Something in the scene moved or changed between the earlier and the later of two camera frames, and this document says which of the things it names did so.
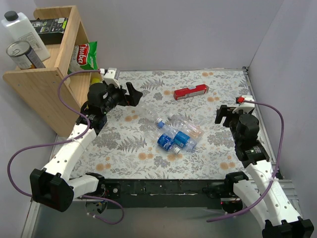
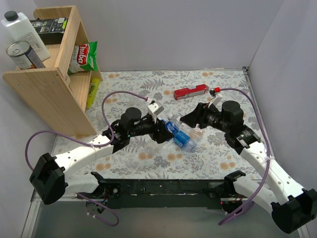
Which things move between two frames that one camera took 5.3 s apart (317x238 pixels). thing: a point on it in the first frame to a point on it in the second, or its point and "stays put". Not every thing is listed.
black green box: (50, 30) stays put
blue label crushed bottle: (184, 141) stays put
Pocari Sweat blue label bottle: (167, 143) to (170, 127)
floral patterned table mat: (171, 134) stays put
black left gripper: (128, 94) to (160, 130)
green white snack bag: (84, 57) stays put
